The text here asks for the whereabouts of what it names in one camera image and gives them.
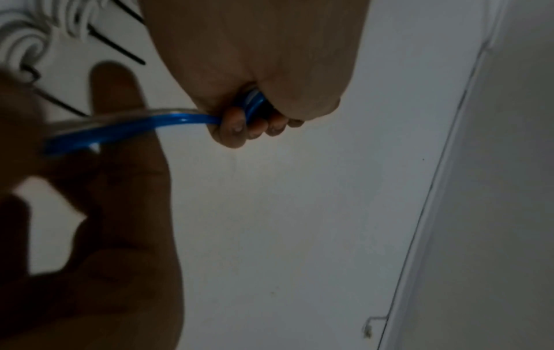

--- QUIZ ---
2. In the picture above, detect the thin black wall wire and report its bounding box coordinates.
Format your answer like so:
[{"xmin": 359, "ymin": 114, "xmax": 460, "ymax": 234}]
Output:
[{"xmin": 376, "ymin": 0, "xmax": 507, "ymax": 350}]

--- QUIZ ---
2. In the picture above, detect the person's right hand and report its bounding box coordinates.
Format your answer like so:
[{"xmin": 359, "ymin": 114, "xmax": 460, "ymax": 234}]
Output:
[{"xmin": 0, "ymin": 61, "xmax": 185, "ymax": 350}]

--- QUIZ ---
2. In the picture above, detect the blue cable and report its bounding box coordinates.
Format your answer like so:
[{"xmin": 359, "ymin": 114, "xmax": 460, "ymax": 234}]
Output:
[{"xmin": 40, "ymin": 89, "xmax": 268, "ymax": 156}]

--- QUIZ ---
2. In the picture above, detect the short white cable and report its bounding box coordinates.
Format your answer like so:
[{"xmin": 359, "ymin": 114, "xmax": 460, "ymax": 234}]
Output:
[{"xmin": 36, "ymin": 0, "xmax": 109, "ymax": 39}]

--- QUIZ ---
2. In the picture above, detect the person's left hand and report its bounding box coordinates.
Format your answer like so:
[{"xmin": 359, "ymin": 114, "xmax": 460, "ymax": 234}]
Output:
[{"xmin": 138, "ymin": 0, "xmax": 369, "ymax": 150}]

